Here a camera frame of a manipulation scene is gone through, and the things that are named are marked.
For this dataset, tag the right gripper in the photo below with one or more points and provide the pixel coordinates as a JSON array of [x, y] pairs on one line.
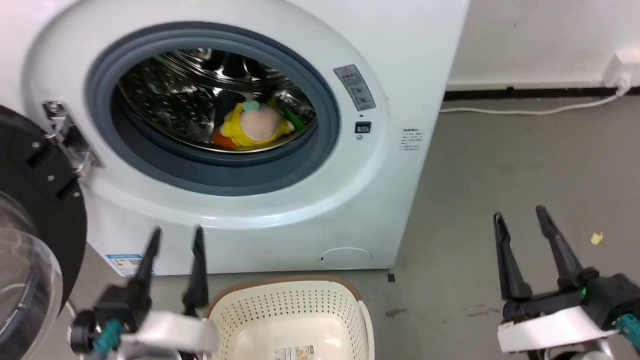
[[555, 325]]

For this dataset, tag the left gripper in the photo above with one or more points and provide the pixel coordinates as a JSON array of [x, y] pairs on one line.
[[165, 332]]

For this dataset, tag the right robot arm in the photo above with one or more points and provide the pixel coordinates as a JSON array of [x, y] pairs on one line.
[[575, 353]]

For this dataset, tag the cream perforated laundry basket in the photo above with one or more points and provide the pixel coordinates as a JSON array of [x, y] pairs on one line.
[[295, 310]]

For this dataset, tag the orange plush piece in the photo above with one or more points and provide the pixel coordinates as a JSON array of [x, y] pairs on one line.
[[222, 140]]

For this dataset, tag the basket product label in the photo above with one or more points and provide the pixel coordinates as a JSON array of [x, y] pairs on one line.
[[294, 353]]

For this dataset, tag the yellow plush doll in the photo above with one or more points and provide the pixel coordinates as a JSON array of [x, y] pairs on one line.
[[257, 125]]

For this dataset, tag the green plush piece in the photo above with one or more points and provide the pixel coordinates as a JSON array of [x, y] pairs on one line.
[[296, 121]]

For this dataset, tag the white front-load washing machine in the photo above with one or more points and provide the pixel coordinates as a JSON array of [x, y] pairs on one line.
[[400, 60]]

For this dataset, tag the blue energy label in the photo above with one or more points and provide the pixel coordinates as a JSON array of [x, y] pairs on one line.
[[122, 263]]

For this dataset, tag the yellow paper scrap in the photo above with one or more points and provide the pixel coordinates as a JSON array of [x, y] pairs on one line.
[[597, 238]]

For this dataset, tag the black glass washer door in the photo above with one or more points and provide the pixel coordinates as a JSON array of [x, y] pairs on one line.
[[47, 210]]

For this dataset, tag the black baseboard strip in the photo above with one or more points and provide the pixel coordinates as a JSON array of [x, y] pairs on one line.
[[550, 92]]

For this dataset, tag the metal door hinge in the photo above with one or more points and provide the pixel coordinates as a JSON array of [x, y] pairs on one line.
[[70, 137]]

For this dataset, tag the small printed text sticker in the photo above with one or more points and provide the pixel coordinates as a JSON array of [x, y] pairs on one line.
[[412, 139]]

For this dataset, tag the round filter cover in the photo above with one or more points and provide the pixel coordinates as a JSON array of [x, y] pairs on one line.
[[346, 255]]

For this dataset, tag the steel washer drum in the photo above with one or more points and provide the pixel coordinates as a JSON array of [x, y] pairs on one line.
[[170, 95]]

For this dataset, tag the grey rubber door gasket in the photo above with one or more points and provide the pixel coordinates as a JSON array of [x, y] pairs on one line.
[[100, 100]]

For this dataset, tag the black door latch slot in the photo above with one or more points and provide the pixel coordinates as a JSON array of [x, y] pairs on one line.
[[363, 127]]

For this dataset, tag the grey warning sticker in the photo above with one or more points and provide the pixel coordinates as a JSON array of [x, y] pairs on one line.
[[355, 86]]

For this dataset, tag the white wall socket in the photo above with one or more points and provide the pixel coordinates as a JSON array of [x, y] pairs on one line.
[[622, 65]]

